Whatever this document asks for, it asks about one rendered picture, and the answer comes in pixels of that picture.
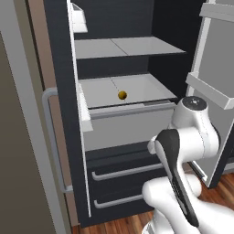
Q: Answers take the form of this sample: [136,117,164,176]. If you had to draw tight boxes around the white fridge drawer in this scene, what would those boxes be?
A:
[78,73,178,152]

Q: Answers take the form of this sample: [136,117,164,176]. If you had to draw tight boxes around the yellow lemon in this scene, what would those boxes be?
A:
[117,90,129,101]

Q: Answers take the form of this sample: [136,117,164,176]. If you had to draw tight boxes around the grey fridge shelf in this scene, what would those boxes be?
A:
[74,36,187,60]

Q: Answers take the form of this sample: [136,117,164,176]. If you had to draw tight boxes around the brown left fridge door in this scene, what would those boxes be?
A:
[27,0,93,229]

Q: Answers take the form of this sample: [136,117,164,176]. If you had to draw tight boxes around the black fridge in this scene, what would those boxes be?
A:
[65,0,234,229]

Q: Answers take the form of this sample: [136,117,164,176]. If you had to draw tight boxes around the grey right fridge door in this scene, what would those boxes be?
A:
[185,0,234,189]

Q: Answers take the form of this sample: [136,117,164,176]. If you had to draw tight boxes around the white door bin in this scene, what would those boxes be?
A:
[185,71,234,111]
[77,82,94,133]
[198,2,234,24]
[69,2,89,34]

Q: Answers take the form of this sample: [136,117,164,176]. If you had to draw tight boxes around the black freezer drawer front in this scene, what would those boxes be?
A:
[88,181,154,224]
[84,140,172,190]

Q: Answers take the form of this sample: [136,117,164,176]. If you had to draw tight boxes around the tall grey-brown cabinet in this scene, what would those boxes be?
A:
[0,0,73,234]

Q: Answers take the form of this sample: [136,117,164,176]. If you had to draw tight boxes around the grey freezer drawer handle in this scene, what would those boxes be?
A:
[90,162,165,182]
[93,193,144,209]

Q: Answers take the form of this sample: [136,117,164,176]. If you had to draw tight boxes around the grey fridge door handle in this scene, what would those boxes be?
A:
[41,87,74,194]

